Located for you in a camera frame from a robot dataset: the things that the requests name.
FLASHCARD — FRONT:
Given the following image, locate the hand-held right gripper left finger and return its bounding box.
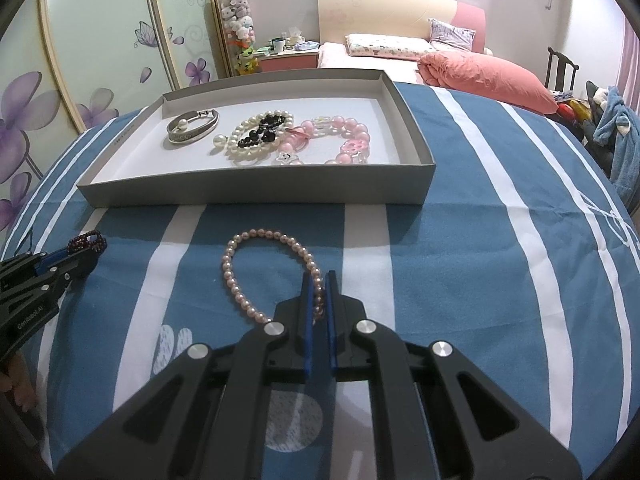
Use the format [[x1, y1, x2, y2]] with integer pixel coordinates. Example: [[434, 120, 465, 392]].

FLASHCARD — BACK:
[[57, 272, 327, 480]]

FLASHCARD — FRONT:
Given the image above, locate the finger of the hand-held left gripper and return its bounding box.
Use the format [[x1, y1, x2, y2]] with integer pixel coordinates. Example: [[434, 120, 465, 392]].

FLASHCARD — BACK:
[[29, 251, 100, 302], [0, 248, 72, 287]]

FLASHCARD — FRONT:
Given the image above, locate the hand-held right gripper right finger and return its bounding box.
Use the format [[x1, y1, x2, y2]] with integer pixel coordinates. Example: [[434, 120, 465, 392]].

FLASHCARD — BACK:
[[325, 270, 583, 480]]

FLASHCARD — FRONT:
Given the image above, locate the dark red bead bracelet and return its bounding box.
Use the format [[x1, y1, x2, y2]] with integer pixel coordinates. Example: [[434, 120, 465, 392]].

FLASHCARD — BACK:
[[66, 230, 108, 256]]

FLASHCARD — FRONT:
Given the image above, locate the small pink pearl bracelet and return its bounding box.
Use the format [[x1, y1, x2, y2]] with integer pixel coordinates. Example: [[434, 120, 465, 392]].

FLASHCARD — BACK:
[[221, 229, 326, 324]]

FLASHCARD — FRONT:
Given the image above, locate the grey cardboard box tray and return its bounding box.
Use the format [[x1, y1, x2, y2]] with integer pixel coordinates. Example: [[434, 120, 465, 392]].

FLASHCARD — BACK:
[[76, 70, 437, 209]]

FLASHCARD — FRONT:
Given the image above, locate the wide silver bangle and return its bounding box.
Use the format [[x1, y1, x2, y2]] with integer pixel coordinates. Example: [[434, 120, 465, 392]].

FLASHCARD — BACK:
[[166, 112, 221, 147]]

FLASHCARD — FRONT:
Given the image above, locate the large white pearl bracelet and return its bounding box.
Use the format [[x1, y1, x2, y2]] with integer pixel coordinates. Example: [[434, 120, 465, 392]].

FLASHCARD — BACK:
[[226, 109, 296, 164]]

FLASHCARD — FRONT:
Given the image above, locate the black bead bracelet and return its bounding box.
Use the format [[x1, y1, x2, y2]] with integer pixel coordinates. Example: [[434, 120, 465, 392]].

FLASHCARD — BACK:
[[236, 114, 287, 150]]

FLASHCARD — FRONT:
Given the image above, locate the person's left hand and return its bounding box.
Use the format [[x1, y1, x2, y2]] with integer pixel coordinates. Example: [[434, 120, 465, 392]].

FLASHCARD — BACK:
[[0, 352, 32, 407]]

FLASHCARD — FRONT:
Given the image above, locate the blue white striped blanket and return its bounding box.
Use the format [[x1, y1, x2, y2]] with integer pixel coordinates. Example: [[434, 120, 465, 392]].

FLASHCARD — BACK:
[[0, 80, 640, 480]]

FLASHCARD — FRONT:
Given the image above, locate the thin silver bangle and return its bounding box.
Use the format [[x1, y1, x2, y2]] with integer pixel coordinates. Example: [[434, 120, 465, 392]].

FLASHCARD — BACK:
[[169, 107, 221, 135]]

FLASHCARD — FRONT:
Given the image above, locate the flower print wardrobe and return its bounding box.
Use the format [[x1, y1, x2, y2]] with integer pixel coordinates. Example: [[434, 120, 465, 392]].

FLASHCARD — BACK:
[[0, 0, 234, 241]]

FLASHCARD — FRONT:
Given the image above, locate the pink nightstand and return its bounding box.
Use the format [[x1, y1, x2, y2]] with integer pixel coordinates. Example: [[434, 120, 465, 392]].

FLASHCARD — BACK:
[[257, 50, 321, 74]]

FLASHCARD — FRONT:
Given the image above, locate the pink bed mattress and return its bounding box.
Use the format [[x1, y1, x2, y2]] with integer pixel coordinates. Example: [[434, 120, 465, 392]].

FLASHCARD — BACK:
[[316, 42, 427, 84]]

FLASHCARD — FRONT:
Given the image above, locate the white patterned pillow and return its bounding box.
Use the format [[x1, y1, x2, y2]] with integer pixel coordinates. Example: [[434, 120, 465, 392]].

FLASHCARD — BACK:
[[345, 33, 436, 60]]

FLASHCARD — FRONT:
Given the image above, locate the salmon pink pillow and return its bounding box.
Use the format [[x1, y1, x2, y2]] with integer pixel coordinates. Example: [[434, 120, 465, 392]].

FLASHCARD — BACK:
[[417, 51, 560, 115]]

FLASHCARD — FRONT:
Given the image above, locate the plush toy column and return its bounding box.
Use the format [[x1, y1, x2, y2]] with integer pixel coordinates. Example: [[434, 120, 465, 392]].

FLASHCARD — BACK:
[[218, 0, 261, 77]]

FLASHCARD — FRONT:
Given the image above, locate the purple patterned pillow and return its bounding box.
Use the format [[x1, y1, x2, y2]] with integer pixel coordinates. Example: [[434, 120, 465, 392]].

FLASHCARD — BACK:
[[428, 18, 476, 53]]

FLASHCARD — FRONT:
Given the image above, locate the cream and pink headboard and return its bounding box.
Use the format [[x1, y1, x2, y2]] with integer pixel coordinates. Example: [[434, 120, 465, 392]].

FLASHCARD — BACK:
[[317, 0, 487, 56]]

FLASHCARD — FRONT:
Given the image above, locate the colourful clothes pile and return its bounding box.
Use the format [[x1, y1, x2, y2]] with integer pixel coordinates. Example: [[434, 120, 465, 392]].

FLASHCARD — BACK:
[[552, 90, 597, 132]]

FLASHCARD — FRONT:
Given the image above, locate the dark wooden chair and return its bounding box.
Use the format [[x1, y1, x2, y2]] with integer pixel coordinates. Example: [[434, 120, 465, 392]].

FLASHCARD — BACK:
[[544, 46, 580, 91]]

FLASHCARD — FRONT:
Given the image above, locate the blue fleece garment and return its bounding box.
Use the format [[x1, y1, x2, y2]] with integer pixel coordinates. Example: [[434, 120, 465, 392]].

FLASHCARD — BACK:
[[590, 85, 640, 202]]

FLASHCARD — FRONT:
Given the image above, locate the pink curtain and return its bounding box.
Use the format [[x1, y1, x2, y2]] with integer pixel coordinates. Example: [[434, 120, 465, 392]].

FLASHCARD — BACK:
[[615, 15, 640, 107]]

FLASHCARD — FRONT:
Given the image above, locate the pink bead bracelet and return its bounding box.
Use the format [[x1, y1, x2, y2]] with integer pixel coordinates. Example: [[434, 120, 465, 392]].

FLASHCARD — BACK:
[[274, 115, 372, 167]]

